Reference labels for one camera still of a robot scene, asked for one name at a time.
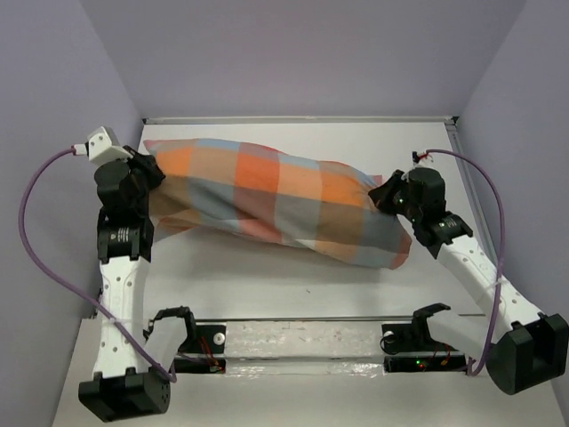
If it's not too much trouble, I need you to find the multicolour checked pillowcase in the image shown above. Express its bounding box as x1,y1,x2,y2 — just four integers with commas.
144,139,412,270

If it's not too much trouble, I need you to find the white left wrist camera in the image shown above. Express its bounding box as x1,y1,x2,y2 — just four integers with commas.
72,126,132,166

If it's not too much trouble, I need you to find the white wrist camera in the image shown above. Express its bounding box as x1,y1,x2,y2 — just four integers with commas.
72,126,132,166
402,151,434,181

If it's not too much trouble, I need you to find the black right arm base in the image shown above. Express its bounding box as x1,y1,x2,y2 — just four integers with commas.
380,302,467,374

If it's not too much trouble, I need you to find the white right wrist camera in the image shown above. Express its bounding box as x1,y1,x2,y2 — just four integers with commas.
402,151,434,181

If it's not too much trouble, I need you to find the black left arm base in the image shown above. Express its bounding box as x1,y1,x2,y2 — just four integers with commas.
140,322,227,375

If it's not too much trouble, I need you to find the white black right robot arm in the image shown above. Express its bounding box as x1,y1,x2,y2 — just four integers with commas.
369,167,568,395

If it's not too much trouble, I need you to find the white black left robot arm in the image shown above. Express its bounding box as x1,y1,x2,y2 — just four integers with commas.
78,152,196,423

